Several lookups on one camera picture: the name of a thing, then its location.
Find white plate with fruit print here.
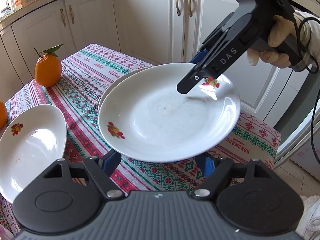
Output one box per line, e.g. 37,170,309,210
98,63,241,163

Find white kitchen cabinets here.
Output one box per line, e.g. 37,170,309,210
0,0,320,120

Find white gloved right hand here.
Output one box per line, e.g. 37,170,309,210
246,10,320,74

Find patterned red green tablecloth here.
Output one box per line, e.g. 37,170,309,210
0,43,282,235

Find orange with green leaf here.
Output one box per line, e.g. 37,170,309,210
34,44,63,88

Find bumpy top orange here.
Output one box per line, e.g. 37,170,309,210
0,101,8,129

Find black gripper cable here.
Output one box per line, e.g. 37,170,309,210
291,17,320,164

